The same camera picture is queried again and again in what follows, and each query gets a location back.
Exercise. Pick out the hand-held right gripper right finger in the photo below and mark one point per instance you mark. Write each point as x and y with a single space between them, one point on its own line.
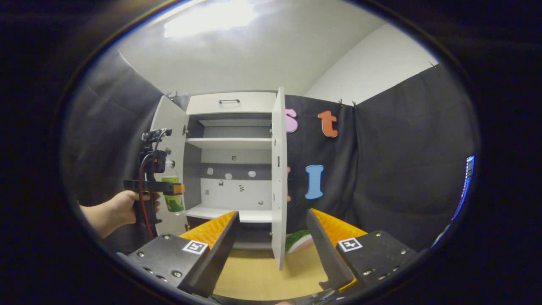
328 254

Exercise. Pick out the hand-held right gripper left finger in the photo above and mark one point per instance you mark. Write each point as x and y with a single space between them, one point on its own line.
220 250

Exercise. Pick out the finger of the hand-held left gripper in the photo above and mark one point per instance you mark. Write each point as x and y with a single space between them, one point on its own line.
174 189

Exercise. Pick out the clear bottle green label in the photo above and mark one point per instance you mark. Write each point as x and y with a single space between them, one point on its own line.
174 205

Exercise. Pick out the white cabinet door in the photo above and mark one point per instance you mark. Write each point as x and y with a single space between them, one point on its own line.
171 114
279 178

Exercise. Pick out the white cabinet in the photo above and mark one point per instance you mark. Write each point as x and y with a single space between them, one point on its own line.
237 169

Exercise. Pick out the white cabinet shelf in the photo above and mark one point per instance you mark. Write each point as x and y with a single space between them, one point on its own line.
230 143

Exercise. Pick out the white cabinet drawer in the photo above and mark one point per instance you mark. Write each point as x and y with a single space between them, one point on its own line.
254 103

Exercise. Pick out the toy watermelon slice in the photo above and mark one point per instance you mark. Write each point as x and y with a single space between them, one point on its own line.
298 242

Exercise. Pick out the black backdrop cloth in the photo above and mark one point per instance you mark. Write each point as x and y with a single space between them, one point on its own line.
402 169

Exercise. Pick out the blue lit display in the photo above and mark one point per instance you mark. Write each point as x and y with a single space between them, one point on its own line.
470 171

